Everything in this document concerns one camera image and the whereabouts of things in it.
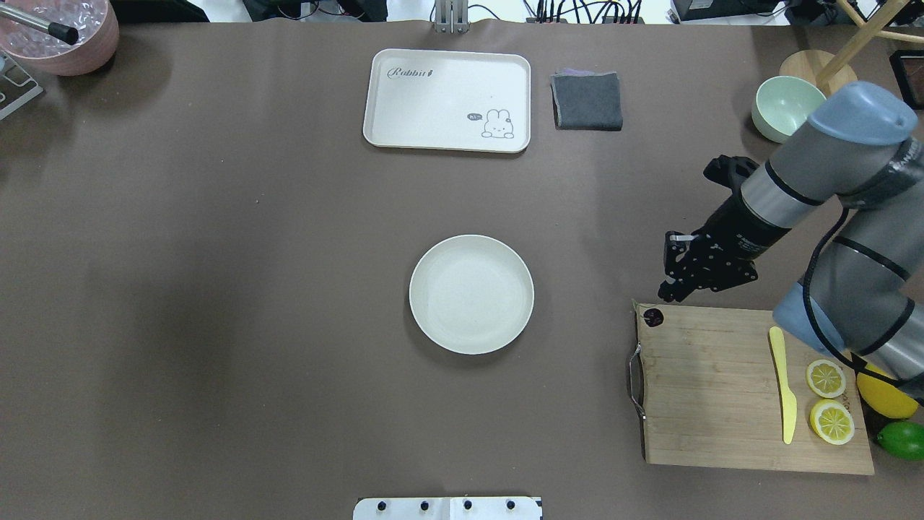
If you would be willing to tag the beige rectangular tray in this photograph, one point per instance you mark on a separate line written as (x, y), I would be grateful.
(448, 100)

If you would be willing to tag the red cherries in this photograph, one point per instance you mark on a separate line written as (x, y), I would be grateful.
(650, 314)

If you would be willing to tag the pink bowl with ice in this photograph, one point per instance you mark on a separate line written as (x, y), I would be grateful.
(95, 21)

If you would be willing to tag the white wire cup rack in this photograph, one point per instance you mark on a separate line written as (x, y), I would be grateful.
(18, 87)

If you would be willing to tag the folded grey cloth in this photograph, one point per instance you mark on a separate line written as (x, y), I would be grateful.
(585, 100)

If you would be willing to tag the green lime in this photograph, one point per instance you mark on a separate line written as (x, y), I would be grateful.
(902, 439)

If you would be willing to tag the round beige plate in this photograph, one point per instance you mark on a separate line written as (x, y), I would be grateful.
(471, 294)

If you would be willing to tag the metal muddler in bowl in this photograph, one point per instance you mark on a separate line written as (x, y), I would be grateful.
(59, 31)

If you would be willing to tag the wooden cutting board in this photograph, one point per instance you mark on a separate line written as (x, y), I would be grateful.
(712, 398)

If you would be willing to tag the yellow lemon left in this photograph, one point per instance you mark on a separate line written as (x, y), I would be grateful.
(884, 398)

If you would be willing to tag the wooden cup stand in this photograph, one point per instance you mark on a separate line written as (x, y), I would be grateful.
(828, 72)

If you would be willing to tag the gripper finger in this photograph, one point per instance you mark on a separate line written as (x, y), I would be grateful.
(681, 291)
(669, 292)

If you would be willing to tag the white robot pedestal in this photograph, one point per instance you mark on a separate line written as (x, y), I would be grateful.
(461, 507)

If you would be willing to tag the lemon slice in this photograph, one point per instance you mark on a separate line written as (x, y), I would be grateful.
(825, 379)
(832, 422)

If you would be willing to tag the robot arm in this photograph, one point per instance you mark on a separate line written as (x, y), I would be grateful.
(857, 147)

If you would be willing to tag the metal cutting board handle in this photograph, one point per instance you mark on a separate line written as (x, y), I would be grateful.
(635, 381)

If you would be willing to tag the aluminium frame post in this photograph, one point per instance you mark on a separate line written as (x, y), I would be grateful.
(451, 17)

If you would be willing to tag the mint green bowl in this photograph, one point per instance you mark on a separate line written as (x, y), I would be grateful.
(782, 104)

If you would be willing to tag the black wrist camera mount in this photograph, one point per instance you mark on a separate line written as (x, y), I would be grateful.
(730, 172)

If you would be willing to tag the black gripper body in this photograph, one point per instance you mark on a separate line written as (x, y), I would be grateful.
(743, 230)

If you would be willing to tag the yellow plastic knife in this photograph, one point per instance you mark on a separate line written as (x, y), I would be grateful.
(788, 400)

